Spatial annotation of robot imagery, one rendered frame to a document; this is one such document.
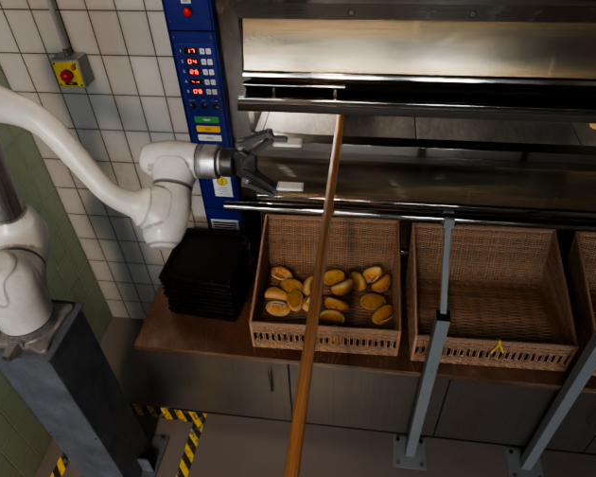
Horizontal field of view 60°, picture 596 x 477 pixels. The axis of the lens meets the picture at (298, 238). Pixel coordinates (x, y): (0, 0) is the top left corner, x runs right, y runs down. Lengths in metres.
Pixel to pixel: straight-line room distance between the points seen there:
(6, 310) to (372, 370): 1.22
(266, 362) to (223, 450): 0.61
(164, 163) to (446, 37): 0.96
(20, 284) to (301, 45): 1.10
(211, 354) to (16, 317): 0.75
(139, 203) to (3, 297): 0.48
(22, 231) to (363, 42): 1.18
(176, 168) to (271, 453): 1.49
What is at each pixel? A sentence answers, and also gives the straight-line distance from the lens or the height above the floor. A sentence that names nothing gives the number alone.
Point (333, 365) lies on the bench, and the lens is 1.99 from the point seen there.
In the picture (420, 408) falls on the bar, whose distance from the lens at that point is 2.11.
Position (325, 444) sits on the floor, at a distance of 2.47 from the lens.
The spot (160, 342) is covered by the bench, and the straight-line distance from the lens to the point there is 2.13.
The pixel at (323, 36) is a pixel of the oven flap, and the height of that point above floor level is 1.57.
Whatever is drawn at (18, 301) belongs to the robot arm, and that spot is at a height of 1.18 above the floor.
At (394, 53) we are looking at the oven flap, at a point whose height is 1.53.
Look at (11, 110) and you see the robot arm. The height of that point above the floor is 1.69.
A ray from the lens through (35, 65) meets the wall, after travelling 2.17.
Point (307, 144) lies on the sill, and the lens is 1.96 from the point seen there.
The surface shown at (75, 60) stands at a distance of 1.99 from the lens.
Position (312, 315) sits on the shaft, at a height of 1.20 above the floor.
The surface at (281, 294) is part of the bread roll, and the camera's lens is 2.10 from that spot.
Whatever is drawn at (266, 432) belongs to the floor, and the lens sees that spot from 2.50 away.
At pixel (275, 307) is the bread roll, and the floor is 0.64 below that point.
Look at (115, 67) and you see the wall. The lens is 2.02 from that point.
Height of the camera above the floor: 2.24
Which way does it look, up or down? 43 degrees down
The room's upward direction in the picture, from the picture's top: 3 degrees counter-clockwise
